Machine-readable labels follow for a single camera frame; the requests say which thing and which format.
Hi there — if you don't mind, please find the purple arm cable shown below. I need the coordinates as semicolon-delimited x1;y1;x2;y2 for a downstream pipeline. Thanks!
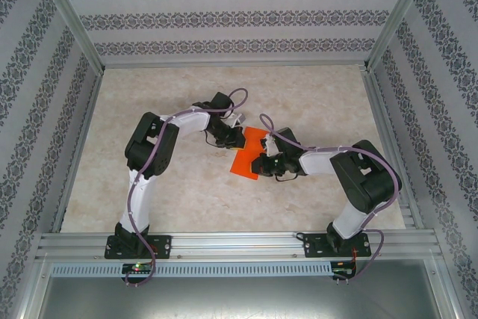
125;88;250;288
260;112;403;285

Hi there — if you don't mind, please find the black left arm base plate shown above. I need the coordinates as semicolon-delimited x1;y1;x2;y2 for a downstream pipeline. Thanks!
104;234;173;261

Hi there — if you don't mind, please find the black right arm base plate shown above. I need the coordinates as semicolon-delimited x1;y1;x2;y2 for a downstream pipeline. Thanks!
302;232;373;259

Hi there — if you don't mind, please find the grey metal sheet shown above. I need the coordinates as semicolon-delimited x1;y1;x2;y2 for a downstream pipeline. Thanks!
37;276;459;319

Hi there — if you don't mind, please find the circuit board with green light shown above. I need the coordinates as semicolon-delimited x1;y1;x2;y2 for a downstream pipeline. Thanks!
122;263;154;275

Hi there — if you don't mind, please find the slotted grey cable duct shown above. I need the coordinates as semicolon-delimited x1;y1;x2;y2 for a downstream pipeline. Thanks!
49;261;334;279

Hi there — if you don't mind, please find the aluminium back rail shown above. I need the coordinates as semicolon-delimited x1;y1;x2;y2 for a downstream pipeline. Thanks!
101;59;370;70

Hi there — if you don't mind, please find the aluminium frame post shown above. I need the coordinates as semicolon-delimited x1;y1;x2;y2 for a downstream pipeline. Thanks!
364;0;438;70
29;0;105;73

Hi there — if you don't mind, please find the orange cloth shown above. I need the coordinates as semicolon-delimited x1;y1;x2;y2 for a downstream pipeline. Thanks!
229;126;272;182

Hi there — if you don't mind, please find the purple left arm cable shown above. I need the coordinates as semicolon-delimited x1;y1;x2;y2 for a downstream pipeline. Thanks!
125;88;250;288

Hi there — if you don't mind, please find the aluminium side rail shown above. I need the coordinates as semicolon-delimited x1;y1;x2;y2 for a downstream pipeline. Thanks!
360;68;438;231
51;70;105;234

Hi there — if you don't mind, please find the aluminium mounting rail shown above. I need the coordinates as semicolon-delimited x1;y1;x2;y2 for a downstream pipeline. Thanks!
35;231;438;260

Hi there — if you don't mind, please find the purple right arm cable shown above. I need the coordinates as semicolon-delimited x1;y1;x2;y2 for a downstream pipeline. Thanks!
260;112;403;285

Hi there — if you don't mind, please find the thin black right gripper cable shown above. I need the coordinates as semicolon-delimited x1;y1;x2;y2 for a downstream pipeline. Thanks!
275;171;299;184

